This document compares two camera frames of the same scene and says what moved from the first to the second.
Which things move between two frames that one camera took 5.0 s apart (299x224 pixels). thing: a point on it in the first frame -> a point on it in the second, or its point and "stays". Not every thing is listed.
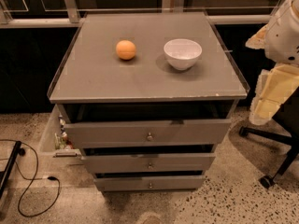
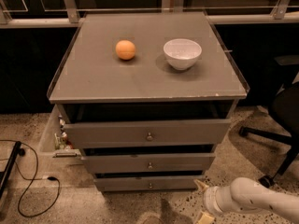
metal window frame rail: (172, 2) stays
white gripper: (282, 36) -> (209, 200)
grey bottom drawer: (150, 184) stays
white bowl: (182, 53) stays
